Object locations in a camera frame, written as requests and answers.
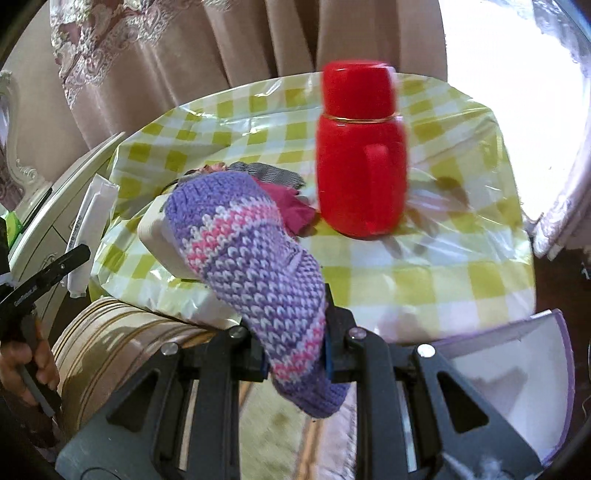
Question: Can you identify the purple pink knitted sock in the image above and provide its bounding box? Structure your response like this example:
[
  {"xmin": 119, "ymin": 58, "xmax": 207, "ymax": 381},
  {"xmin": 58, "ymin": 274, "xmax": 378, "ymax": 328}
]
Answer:
[{"xmin": 164, "ymin": 171, "xmax": 352, "ymax": 420}]

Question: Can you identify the red thermos jug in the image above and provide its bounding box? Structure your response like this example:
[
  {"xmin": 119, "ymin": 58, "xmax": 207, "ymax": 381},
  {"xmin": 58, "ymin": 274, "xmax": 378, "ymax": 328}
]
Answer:
[{"xmin": 316, "ymin": 60, "xmax": 409, "ymax": 238}]

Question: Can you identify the black white houndstooth cloth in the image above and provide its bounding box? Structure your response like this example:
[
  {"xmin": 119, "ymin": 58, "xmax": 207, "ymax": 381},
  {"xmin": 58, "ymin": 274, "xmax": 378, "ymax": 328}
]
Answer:
[{"xmin": 226, "ymin": 161, "xmax": 305, "ymax": 190}]

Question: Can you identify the purple cardboard box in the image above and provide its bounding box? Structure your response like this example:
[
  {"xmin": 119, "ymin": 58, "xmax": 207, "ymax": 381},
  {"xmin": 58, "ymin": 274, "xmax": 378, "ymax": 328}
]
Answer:
[{"xmin": 434, "ymin": 308, "xmax": 578, "ymax": 464}]

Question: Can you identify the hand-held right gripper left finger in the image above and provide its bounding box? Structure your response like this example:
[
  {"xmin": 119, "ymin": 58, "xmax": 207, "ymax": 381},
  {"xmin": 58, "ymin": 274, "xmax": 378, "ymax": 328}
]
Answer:
[{"xmin": 58, "ymin": 325, "xmax": 271, "ymax": 480}]

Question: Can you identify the green checked plastic tablecloth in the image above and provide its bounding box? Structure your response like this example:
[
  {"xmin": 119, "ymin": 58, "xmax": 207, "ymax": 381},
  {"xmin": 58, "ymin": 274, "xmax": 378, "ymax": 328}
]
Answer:
[{"xmin": 88, "ymin": 71, "xmax": 536, "ymax": 344}]

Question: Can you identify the magenta fuzzy sock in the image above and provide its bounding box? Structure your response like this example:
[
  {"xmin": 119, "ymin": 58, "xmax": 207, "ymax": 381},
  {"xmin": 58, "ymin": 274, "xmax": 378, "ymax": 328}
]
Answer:
[{"xmin": 256, "ymin": 178, "xmax": 319, "ymax": 238}]

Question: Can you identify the striped terry towel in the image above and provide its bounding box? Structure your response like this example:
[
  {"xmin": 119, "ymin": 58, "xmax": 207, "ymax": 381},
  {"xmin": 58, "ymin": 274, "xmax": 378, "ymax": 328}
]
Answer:
[{"xmin": 51, "ymin": 296, "xmax": 356, "ymax": 480}]

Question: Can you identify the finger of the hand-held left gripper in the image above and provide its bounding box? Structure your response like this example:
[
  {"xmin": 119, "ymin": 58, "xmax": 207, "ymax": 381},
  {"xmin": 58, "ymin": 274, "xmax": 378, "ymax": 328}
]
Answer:
[
  {"xmin": 31, "ymin": 266, "xmax": 75, "ymax": 292},
  {"xmin": 44, "ymin": 244, "xmax": 92, "ymax": 278}
]

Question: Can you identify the person's left hand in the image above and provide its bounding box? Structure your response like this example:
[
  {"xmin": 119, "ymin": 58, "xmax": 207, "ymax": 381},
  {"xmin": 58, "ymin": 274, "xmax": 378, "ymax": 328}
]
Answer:
[{"xmin": 0, "ymin": 320, "xmax": 61, "ymax": 407}]

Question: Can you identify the cream carved dresser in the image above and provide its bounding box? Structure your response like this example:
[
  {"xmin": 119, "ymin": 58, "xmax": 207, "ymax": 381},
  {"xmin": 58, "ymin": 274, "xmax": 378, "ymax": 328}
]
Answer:
[{"xmin": 0, "ymin": 69, "xmax": 127, "ymax": 333}]

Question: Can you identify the white ribbed plastic device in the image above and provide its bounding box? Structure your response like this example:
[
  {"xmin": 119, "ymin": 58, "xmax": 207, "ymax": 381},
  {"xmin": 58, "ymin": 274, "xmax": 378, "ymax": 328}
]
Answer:
[{"xmin": 137, "ymin": 194, "xmax": 195, "ymax": 278}]

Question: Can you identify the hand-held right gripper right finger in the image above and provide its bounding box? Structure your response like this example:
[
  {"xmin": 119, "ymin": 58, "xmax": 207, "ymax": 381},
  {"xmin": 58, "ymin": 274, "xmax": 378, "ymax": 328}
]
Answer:
[{"xmin": 323, "ymin": 284, "xmax": 543, "ymax": 480}]

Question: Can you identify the beige curtain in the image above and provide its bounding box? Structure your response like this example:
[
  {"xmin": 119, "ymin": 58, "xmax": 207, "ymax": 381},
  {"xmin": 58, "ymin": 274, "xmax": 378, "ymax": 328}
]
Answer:
[{"xmin": 0, "ymin": 0, "xmax": 451, "ymax": 199}]

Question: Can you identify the green object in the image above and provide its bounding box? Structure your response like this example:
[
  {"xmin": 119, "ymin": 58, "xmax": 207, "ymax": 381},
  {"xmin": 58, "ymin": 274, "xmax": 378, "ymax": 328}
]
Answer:
[{"xmin": 0, "ymin": 210, "xmax": 24, "ymax": 245}]

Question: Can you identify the white plastic packet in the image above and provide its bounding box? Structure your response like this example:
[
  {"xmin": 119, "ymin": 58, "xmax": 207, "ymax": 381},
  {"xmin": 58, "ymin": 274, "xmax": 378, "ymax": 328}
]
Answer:
[{"xmin": 67, "ymin": 173, "xmax": 118, "ymax": 298}]

